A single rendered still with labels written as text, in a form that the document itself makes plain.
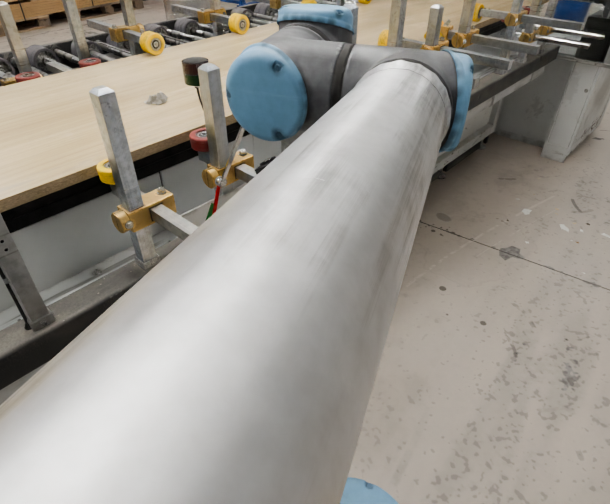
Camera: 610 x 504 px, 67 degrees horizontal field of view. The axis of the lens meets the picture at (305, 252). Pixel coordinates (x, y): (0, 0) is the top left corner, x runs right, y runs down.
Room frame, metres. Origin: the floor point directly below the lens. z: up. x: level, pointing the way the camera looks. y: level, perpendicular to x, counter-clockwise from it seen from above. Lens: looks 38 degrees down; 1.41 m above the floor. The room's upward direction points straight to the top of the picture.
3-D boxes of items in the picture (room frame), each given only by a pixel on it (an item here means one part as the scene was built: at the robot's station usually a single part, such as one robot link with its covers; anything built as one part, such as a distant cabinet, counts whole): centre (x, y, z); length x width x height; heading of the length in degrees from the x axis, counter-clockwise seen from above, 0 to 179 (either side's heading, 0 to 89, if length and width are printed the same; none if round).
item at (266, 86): (0.50, 0.01, 1.25); 0.12 x 0.12 x 0.09; 71
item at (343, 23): (0.60, -0.01, 1.25); 0.10 x 0.09 x 0.12; 161
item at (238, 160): (1.07, 0.20, 0.85); 0.14 x 0.06 x 0.05; 138
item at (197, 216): (1.01, 0.21, 0.75); 0.26 x 0.01 x 0.10; 138
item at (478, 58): (1.79, -0.51, 0.95); 0.50 x 0.04 x 0.04; 48
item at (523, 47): (1.93, -0.73, 0.95); 0.37 x 0.03 x 0.03; 48
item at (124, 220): (0.88, 0.37, 0.84); 0.14 x 0.06 x 0.05; 138
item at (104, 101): (0.86, 0.38, 0.89); 0.04 x 0.04 x 0.48; 48
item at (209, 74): (1.05, 0.21, 0.87); 0.04 x 0.04 x 0.48; 48
